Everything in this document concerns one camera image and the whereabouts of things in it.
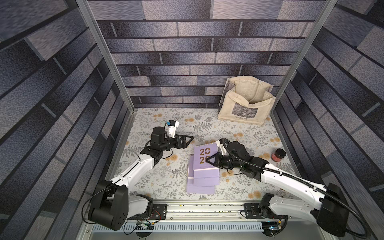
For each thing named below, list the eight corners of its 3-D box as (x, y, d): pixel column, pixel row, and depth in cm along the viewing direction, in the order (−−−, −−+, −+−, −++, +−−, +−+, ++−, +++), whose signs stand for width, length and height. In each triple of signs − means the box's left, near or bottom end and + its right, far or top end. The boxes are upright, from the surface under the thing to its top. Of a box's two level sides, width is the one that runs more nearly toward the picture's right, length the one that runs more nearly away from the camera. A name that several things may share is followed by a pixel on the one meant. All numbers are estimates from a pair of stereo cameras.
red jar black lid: (272, 162, 93) (278, 156, 86) (269, 155, 96) (275, 148, 90) (280, 162, 93) (287, 156, 86) (277, 155, 96) (284, 148, 90)
